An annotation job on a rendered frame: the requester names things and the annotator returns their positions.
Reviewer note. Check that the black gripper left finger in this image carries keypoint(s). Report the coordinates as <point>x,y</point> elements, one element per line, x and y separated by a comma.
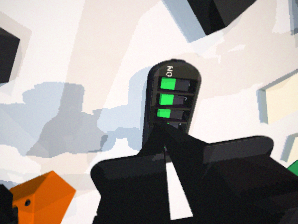
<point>148,166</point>

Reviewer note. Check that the green flat rectangular card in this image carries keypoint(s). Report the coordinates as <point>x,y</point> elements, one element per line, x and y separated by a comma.
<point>294,167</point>

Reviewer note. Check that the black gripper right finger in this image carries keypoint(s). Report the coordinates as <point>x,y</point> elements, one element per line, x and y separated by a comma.
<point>192,159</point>

